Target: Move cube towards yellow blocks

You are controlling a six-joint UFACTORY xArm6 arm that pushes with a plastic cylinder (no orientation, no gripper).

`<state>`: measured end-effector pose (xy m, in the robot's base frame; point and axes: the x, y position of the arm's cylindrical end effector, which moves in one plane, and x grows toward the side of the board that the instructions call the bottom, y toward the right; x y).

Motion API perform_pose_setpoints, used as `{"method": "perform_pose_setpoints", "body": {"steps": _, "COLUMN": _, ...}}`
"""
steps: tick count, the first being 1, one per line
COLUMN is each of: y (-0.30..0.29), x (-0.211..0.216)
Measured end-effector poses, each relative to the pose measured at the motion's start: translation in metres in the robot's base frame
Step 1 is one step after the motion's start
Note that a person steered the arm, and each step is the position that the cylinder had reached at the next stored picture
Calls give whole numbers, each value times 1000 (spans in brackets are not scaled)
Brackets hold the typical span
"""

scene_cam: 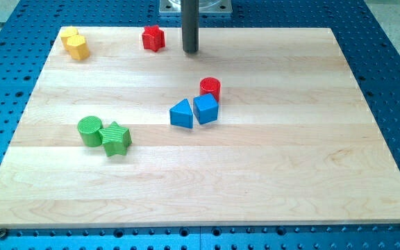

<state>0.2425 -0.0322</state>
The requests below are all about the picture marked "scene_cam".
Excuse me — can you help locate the red cylinder block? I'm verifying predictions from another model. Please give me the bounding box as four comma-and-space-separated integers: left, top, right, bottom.
199, 77, 221, 102

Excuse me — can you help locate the green star block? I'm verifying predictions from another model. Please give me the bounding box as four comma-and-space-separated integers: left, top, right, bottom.
99, 122, 132, 157

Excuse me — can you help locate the blue triangular prism block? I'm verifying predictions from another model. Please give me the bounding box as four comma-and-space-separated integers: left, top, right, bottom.
169, 99, 193, 128

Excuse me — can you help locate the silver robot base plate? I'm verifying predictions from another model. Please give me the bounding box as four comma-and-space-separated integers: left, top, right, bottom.
158, 0, 233, 16

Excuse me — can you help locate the light wooden board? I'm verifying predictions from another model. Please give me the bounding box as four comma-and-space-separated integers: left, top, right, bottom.
0, 27, 400, 228

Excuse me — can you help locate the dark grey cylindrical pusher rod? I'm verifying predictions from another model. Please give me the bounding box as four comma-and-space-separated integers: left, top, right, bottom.
181, 0, 199, 53

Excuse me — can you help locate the red star block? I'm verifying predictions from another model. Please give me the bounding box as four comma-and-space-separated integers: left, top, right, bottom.
142, 25, 165, 52

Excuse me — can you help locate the green cylinder block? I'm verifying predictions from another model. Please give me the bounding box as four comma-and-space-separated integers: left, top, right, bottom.
77, 116, 103, 147

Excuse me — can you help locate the blue cube block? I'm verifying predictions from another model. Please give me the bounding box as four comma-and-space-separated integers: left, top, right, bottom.
193, 93, 219, 124

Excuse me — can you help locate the yellow hexagonal block front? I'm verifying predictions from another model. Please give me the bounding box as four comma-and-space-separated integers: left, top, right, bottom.
67, 35, 90, 60

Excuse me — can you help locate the yellow block rear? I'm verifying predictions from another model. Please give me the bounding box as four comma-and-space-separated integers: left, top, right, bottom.
59, 26, 78, 51

